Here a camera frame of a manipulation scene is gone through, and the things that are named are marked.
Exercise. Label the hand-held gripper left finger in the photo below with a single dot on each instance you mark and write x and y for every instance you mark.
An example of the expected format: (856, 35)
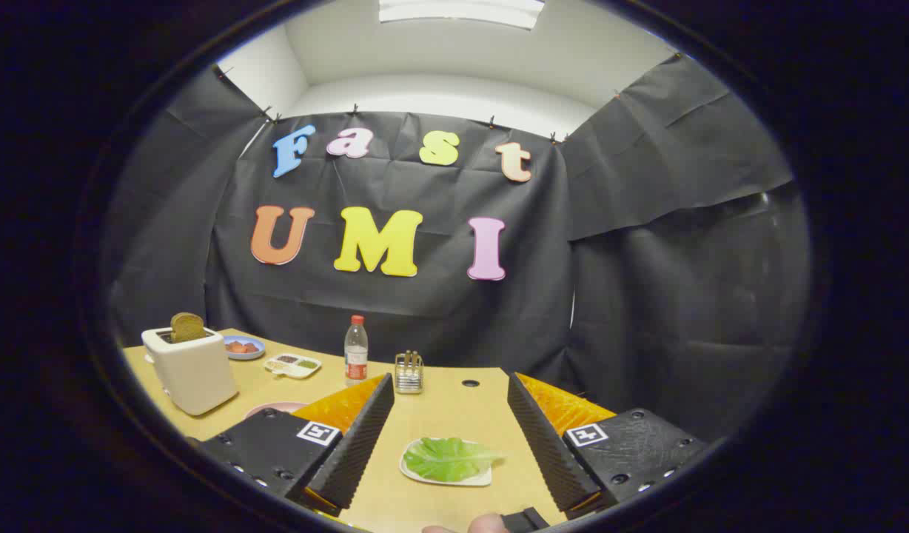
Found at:
(358, 444)

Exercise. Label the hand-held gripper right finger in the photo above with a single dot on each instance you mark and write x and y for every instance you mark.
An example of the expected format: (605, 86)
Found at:
(543, 444)

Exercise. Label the green lettuce leaf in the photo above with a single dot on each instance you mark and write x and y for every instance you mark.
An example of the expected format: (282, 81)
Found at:
(447, 459)

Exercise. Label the brown toasted bread slice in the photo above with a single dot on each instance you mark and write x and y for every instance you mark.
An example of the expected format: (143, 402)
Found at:
(186, 326)

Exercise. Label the white square plate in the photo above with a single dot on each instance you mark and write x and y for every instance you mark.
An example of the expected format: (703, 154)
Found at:
(479, 478)

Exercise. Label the clear red-capped water bottle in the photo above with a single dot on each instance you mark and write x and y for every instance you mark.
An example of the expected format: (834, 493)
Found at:
(356, 355)

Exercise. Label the pink round plate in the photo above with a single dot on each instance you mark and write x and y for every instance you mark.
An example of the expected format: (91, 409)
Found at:
(277, 407)

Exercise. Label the white divided condiment tray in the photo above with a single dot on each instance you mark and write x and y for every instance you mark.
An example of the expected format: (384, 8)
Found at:
(293, 366)

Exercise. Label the black backdrop cloth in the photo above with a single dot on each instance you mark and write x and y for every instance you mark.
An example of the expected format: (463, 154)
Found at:
(425, 318)

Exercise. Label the small blue plate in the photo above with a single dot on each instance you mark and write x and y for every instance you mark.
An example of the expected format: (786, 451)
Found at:
(240, 357)

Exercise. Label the red food pieces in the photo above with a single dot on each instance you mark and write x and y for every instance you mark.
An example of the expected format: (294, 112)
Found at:
(241, 346)

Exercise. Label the white toaster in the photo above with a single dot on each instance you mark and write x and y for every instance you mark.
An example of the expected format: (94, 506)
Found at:
(195, 370)

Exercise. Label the large ceiling light panel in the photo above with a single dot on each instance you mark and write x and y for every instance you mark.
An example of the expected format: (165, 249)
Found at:
(462, 11)

